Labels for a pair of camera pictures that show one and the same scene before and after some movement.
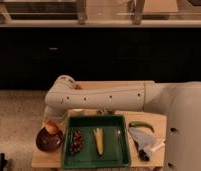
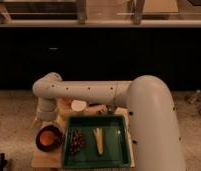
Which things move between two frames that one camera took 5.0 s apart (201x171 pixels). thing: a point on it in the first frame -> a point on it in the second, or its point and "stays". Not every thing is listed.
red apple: [52, 127] -> [47, 138]
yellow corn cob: [98, 134] stays
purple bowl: [49, 142] stays
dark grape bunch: [77, 142] stays
